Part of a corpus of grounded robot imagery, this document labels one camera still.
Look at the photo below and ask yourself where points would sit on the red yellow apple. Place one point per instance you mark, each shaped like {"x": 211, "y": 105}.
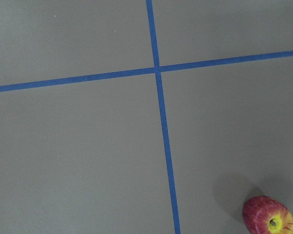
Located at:
{"x": 265, "y": 215}

